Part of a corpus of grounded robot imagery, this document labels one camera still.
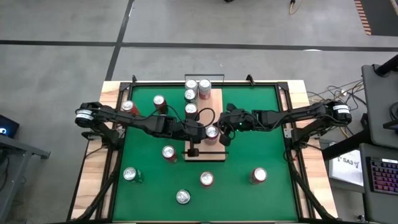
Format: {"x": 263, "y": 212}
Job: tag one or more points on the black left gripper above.
{"x": 192, "y": 130}

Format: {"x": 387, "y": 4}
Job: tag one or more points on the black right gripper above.
{"x": 241, "y": 121}

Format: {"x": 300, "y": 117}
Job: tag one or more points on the red strawberry Fanta can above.
{"x": 206, "y": 178}
{"x": 212, "y": 132}
{"x": 191, "y": 109}
{"x": 204, "y": 84}

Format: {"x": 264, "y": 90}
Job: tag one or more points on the white and red soda can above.
{"x": 191, "y": 84}

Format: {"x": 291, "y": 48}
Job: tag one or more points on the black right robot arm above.
{"x": 289, "y": 115}

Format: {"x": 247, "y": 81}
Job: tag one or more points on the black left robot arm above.
{"x": 140, "y": 121}

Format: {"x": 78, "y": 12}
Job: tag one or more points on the dark red black soda can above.
{"x": 159, "y": 100}

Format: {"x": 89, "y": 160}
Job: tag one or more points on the green table mat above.
{"x": 224, "y": 199}

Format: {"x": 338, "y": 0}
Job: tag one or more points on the black stand leg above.
{"x": 345, "y": 144}

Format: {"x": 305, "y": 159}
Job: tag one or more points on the white paper sign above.
{"x": 345, "y": 168}

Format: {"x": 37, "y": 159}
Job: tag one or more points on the grey side table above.
{"x": 377, "y": 102}

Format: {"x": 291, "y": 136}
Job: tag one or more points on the grey keyboard tray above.
{"x": 363, "y": 202}

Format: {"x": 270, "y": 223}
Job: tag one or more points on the backlit black keyboard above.
{"x": 384, "y": 175}

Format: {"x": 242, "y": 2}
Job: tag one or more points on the black pole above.
{"x": 387, "y": 66}

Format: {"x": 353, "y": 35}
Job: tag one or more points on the grey metal stand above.
{"x": 18, "y": 147}

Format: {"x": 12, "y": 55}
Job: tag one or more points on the black mat with striped edge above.
{"x": 382, "y": 15}

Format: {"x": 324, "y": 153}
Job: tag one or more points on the black box with blue light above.
{"x": 9, "y": 124}

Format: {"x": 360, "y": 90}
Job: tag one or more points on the wooden shelf with black frame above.
{"x": 214, "y": 102}

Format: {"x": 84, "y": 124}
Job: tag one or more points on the white metal bracket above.
{"x": 288, "y": 131}

